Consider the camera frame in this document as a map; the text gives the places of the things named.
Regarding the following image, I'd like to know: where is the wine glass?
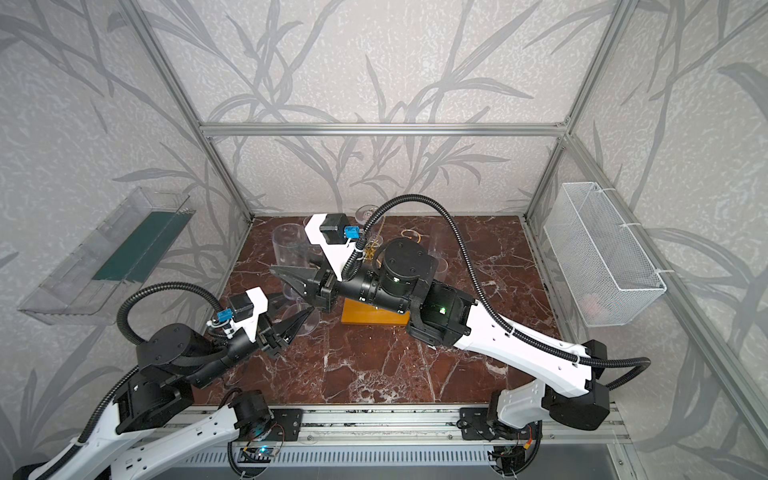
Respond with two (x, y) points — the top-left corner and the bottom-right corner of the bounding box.
(272, 223), (310, 320)
(354, 204), (379, 240)
(428, 223), (452, 282)

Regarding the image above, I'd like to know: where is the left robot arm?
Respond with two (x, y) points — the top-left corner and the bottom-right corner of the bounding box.
(13, 288), (313, 479)

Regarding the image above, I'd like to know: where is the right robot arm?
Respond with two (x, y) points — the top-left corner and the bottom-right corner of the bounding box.
(270, 238), (610, 431)

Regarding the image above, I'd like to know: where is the yellow wooden rack base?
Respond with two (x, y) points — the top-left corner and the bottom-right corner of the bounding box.
(341, 299), (410, 326)

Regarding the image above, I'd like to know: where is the green circuit board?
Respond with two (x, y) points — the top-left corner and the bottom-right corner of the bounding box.
(241, 445), (280, 464)

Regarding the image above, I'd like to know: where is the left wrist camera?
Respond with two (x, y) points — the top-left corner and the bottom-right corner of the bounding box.
(207, 287), (269, 344)

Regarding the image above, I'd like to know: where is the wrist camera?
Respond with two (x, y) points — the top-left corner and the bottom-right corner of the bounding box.
(305, 213), (363, 280)
(207, 287), (269, 344)

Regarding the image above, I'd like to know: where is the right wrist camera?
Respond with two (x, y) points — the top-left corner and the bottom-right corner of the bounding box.
(305, 213), (363, 280)

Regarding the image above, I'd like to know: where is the gold wire glass rack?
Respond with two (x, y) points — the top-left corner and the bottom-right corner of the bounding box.
(363, 228), (422, 265)

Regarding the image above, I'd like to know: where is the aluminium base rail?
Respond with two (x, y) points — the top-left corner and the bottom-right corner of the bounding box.
(179, 403), (631, 448)

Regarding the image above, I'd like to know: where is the clear plastic wall shelf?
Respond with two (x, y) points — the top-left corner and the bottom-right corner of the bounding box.
(19, 187), (196, 326)

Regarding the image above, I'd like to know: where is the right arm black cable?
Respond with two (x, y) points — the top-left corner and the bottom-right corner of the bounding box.
(340, 193), (652, 391)

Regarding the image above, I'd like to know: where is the white wire mesh basket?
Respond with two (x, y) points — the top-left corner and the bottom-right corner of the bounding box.
(544, 182), (667, 327)

